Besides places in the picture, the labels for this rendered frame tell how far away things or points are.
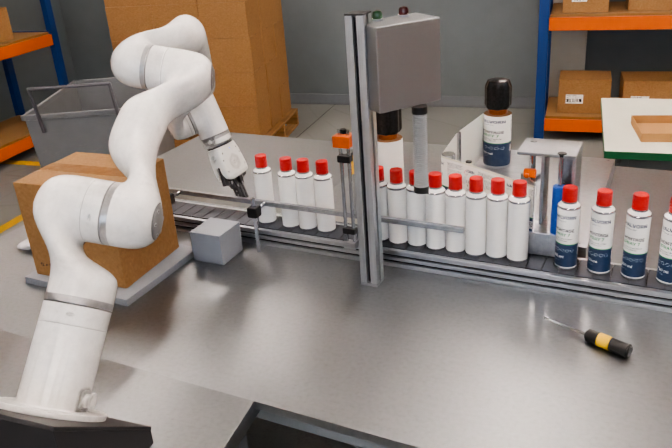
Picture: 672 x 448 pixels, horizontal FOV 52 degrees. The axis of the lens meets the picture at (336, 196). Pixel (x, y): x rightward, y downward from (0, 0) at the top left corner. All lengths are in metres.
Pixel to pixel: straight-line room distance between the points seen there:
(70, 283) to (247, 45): 3.92
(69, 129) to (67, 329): 2.79
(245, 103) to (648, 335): 3.99
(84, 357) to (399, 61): 0.87
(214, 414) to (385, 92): 0.76
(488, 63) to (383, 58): 4.63
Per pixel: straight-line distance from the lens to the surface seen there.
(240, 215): 2.10
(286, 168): 1.91
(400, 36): 1.54
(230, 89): 5.21
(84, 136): 4.01
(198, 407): 1.45
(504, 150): 2.30
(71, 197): 1.33
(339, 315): 1.65
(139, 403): 1.49
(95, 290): 1.30
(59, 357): 1.29
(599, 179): 2.29
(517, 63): 6.10
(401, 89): 1.56
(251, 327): 1.65
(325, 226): 1.92
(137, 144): 1.40
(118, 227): 1.30
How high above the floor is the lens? 1.72
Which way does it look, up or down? 23 degrees down
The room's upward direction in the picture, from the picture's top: 4 degrees counter-clockwise
